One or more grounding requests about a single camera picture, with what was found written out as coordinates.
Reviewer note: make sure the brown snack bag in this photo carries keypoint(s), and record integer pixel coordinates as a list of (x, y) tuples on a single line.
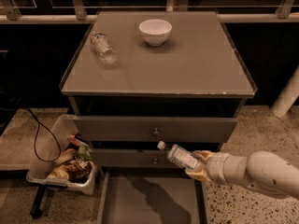
[(77, 170)]

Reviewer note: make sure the clear plastic bin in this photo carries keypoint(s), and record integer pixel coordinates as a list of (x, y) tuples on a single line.
[(55, 150)]

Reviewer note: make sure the grey drawer cabinet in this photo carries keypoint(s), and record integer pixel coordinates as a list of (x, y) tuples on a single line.
[(195, 73)]

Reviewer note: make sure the white ceramic bowl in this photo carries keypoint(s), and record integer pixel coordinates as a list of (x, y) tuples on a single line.
[(155, 32)]

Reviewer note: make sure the grey bottom drawer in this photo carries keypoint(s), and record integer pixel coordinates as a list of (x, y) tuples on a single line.
[(146, 197)]

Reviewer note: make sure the grey drawer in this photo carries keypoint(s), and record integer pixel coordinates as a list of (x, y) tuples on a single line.
[(155, 129), (130, 158), (146, 197)]

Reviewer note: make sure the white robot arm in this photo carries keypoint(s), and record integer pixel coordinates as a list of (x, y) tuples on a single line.
[(262, 172)]

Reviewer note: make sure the white cylindrical post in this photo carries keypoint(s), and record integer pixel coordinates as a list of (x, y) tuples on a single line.
[(287, 97)]

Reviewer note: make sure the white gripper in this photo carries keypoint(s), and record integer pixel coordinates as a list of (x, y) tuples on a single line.
[(215, 167)]

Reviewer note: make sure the black floor stand bar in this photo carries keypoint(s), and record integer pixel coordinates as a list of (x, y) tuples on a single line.
[(36, 211)]

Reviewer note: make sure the yellow snack bag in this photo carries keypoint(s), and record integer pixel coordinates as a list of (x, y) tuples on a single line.
[(59, 173)]

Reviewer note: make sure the grey top drawer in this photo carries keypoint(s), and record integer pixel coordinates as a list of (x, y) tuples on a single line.
[(155, 129)]

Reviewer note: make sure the green snack packet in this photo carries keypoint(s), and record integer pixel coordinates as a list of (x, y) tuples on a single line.
[(83, 152)]

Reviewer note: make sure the metal railing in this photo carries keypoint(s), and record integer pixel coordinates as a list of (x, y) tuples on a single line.
[(228, 11)]

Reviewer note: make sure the blue label plastic bottle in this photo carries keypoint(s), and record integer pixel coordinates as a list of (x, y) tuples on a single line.
[(180, 156)]

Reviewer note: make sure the clear crumpled plastic bottle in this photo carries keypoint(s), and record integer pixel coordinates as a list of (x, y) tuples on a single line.
[(103, 48)]

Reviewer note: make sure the red snack packet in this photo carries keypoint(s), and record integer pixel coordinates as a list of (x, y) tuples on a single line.
[(73, 140)]

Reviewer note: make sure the grey middle drawer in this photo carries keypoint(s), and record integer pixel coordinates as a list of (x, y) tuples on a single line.
[(130, 158)]

